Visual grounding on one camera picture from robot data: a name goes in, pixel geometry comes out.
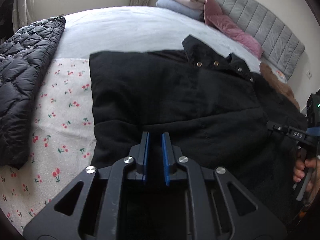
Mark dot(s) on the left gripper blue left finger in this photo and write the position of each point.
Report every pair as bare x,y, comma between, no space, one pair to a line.
140,155

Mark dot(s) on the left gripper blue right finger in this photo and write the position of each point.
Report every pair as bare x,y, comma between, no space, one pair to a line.
171,154

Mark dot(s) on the large black coat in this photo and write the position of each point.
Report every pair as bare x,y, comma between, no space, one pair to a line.
213,107

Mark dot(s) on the person's right hand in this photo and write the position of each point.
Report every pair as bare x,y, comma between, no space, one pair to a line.
298,173

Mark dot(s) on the cherry print bed sheet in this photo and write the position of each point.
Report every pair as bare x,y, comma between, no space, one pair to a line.
61,139

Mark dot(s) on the brown fleece garment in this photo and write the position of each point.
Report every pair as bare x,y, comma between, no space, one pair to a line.
277,85

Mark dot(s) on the grey quilted headboard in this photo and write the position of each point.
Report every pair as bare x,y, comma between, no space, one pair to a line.
281,48

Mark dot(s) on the pink velvet pillow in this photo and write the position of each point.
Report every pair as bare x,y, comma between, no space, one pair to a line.
214,17

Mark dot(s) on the light blue folded blanket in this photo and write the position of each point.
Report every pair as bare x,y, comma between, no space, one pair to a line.
181,9

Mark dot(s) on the black quilted puffer jacket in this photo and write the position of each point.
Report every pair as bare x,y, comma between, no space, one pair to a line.
25,59

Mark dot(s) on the left grey curtain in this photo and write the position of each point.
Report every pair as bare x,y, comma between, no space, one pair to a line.
22,13

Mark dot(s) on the white wall socket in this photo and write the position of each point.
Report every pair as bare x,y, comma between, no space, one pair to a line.
309,74

